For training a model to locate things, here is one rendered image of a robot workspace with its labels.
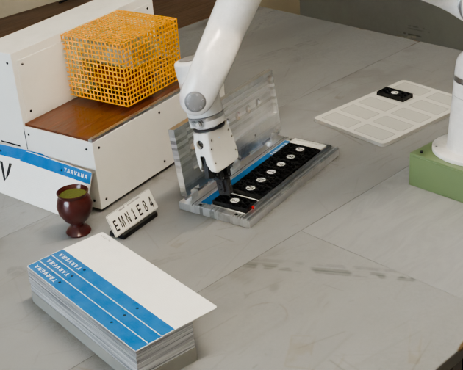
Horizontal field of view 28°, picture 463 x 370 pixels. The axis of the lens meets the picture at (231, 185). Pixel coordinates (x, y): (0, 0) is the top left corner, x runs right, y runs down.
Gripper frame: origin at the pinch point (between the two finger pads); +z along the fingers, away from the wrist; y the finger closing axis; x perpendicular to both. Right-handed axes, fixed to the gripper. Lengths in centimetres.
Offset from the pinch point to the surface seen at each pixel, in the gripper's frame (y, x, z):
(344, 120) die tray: 61, 2, 7
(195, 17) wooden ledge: 128, 103, -13
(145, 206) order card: -9.4, 18.1, 1.7
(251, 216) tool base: 0.0, -5.7, 7.7
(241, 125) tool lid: 25.9, 11.3, -5.4
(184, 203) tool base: -1.9, 12.5, 4.2
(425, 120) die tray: 71, -18, 11
